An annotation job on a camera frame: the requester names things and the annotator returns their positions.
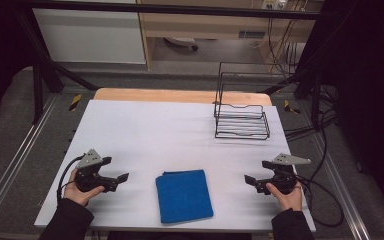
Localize black floor cables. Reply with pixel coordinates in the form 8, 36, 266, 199
284, 112, 340, 142

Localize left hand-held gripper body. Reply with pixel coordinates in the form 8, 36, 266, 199
74, 148, 119, 194

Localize light wooden desk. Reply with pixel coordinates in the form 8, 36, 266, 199
136, 0, 324, 70

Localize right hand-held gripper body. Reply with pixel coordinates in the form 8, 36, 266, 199
255, 152, 312, 196

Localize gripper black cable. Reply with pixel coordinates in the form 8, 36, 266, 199
294, 174, 345, 229
56, 154, 86, 205

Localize white table sheet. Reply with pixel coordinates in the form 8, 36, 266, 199
34, 99, 317, 233

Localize person's left hand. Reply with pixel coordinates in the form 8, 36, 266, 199
63, 168, 106, 207

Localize black metal stand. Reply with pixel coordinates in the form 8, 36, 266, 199
262, 66, 335, 132
13, 9, 100, 125

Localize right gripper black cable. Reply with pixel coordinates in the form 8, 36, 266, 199
294, 174, 345, 229

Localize bundle of hanging black cables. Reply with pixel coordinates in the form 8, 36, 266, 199
265, 18, 302, 85

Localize white cabinet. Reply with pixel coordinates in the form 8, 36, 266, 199
32, 8, 147, 65

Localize blue folded cloth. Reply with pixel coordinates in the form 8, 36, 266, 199
155, 169, 214, 224

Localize white power strip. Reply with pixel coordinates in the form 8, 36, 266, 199
261, 0, 288, 11

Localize black horizontal frame bar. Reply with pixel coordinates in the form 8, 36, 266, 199
23, 1, 322, 21

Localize black wire rack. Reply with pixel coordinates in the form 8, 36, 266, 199
213, 61, 271, 141

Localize aluminium floor rail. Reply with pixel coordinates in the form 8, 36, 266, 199
0, 94, 60, 228
312, 133, 372, 240

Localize black curtain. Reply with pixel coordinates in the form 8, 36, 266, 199
308, 0, 384, 228
0, 0, 36, 132

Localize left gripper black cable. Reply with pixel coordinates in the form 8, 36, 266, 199
56, 154, 86, 205

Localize white chair base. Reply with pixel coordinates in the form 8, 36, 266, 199
163, 36, 200, 52

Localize person's right hand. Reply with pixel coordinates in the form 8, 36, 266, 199
265, 182, 304, 212

